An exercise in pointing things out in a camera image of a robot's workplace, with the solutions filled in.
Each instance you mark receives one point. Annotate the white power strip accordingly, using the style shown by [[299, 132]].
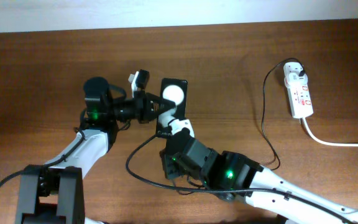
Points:
[[299, 96]]

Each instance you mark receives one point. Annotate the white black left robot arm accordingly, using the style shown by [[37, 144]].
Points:
[[53, 192]]

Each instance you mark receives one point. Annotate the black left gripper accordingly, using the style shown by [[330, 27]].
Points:
[[143, 116]]

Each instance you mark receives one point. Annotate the white charger plug adapter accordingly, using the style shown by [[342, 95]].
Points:
[[294, 71]]

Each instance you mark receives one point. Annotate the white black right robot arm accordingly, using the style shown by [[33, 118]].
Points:
[[232, 176]]

